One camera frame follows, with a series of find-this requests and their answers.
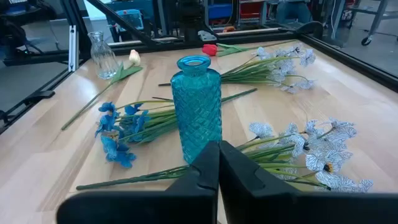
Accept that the white metal bracket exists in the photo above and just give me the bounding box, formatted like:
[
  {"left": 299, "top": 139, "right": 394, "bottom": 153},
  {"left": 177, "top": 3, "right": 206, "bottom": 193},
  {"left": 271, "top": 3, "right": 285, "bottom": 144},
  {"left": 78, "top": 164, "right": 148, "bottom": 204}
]
[{"left": 68, "top": 24, "right": 78, "bottom": 72}]

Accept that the grey wheeled cart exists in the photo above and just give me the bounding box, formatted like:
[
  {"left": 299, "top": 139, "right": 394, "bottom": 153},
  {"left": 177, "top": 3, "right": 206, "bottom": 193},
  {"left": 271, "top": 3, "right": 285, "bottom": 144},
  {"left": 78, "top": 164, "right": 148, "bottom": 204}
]
[{"left": 348, "top": 0, "right": 398, "bottom": 47}]

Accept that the red tulip flower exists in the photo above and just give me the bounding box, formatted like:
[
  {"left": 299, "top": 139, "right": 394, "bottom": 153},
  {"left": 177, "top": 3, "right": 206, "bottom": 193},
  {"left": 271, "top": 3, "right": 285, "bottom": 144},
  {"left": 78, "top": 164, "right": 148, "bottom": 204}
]
[{"left": 201, "top": 39, "right": 299, "bottom": 58}]

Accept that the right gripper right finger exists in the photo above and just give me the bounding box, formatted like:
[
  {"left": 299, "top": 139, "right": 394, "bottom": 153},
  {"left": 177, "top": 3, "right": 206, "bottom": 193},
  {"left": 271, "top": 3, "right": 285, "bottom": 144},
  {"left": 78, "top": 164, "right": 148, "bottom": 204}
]
[{"left": 219, "top": 140, "right": 398, "bottom": 224}]

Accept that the teal textured glass vase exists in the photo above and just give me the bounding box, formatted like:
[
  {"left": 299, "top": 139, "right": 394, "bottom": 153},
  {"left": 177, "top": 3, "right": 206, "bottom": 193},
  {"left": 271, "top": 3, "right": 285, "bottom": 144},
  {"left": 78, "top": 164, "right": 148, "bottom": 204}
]
[{"left": 170, "top": 55, "right": 223, "bottom": 165}]

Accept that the grey metal bracket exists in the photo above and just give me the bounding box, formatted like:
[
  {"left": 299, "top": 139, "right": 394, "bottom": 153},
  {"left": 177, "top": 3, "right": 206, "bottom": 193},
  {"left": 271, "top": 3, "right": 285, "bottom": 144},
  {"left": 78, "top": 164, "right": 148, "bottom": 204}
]
[{"left": 198, "top": 30, "right": 218, "bottom": 42}]

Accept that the blue artificial flower bunch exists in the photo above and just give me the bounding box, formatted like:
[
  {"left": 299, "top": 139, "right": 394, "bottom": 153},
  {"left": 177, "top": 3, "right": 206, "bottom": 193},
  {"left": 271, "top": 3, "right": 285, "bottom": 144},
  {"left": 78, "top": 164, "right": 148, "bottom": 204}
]
[{"left": 95, "top": 88, "right": 259, "bottom": 169}]

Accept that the blue machine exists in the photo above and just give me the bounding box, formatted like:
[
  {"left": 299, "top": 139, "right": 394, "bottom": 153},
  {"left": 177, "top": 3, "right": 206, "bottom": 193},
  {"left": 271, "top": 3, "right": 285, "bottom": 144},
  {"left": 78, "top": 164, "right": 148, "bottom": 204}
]
[{"left": 107, "top": 8, "right": 144, "bottom": 43}]

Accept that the red storage bin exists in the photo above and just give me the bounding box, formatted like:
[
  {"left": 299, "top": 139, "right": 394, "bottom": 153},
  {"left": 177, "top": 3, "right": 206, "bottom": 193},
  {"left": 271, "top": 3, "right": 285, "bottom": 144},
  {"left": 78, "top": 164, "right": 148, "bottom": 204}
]
[{"left": 239, "top": 1, "right": 262, "bottom": 19}]

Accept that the black office chair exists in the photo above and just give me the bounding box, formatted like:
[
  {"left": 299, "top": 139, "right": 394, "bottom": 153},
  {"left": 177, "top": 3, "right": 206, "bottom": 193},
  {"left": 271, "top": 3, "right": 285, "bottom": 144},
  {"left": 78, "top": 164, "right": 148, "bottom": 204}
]
[{"left": 0, "top": 0, "right": 57, "bottom": 63}]

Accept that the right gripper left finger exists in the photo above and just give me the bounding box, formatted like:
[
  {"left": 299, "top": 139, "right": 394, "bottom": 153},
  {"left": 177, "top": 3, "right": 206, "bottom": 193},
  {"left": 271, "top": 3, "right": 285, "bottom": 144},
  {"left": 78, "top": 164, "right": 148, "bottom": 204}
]
[{"left": 57, "top": 141, "right": 220, "bottom": 224}]

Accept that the clear ribbed glass vase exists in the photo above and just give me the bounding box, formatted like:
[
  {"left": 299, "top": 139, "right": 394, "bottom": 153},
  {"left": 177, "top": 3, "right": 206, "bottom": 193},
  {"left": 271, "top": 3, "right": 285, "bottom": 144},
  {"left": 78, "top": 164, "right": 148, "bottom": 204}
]
[{"left": 87, "top": 30, "right": 121, "bottom": 80}]

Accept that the blue storage bin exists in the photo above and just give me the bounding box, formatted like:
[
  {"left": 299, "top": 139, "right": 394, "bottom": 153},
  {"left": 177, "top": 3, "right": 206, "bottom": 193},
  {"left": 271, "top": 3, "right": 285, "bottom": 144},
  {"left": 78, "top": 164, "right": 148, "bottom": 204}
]
[{"left": 208, "top": 2, "right": 233, "bottom": 19}]

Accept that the person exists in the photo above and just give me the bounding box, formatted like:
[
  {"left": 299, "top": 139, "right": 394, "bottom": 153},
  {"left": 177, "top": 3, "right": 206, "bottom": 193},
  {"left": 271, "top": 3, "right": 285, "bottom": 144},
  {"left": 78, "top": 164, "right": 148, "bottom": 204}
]
[{"left": 275, "top": 0, "right": 312, "bottom": 24}]

